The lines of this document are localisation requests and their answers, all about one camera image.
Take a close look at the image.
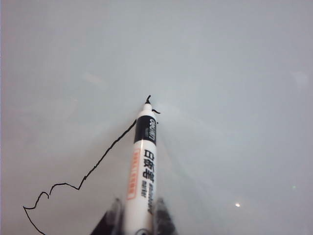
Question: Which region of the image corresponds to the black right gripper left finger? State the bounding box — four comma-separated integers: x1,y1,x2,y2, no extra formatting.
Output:
90,197,127,235

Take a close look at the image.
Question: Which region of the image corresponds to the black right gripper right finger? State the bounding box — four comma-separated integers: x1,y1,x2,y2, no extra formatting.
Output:
153,197,183,235

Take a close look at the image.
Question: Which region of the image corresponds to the white black whiteboard marker pen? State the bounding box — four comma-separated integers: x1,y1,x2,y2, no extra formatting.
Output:
124,102,160,235

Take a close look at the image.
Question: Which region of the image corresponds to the white glass whiteboard black frame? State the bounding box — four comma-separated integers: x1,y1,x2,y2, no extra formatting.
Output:
0,0,313,235

